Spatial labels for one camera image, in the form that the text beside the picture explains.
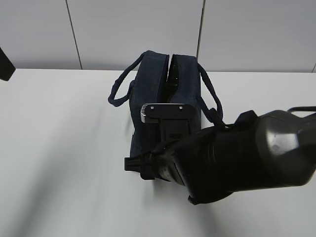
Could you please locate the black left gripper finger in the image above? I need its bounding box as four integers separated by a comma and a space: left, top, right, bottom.
0, 48, 15, 81

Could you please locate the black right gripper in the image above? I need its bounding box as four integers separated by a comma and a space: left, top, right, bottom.
124, 138, 188, 184

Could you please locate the navy blue lunch bag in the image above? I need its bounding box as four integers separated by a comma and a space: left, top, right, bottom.
107, 50, 225, 181

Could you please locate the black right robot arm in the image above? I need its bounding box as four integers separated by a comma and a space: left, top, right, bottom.
124, 106, 316, 205

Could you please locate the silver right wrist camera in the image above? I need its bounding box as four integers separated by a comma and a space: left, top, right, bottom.
140, 103, 197, 142

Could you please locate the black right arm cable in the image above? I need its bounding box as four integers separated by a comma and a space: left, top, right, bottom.
286, 105, 316, 114

